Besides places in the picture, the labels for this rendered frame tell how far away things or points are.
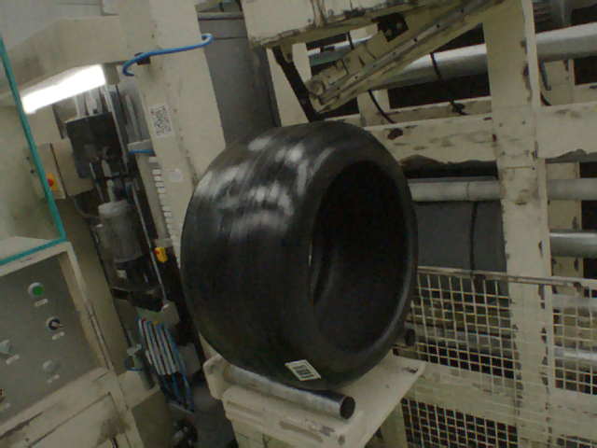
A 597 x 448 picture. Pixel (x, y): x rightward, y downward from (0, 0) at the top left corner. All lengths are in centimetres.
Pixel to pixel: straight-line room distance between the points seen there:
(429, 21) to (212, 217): 65
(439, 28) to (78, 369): 124
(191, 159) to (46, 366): 66
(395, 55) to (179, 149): 55
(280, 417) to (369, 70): 83
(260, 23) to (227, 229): 59
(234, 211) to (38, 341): 72
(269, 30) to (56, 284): 84
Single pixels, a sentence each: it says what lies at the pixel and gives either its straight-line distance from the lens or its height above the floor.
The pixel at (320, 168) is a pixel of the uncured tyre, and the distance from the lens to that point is 86.
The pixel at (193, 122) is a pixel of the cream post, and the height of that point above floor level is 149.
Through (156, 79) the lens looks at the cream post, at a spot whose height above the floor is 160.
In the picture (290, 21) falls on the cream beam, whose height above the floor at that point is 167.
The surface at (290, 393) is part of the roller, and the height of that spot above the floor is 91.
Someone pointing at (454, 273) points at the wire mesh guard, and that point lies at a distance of 130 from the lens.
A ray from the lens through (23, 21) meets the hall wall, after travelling 1157.
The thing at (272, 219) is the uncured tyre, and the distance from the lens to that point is 80.
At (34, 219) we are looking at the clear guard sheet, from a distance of 133.
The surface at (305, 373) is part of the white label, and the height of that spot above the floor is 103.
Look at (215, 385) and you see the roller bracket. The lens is 121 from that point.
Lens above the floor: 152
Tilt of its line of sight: 15 degrees down
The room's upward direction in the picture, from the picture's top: 12 degrees counter-clockwise
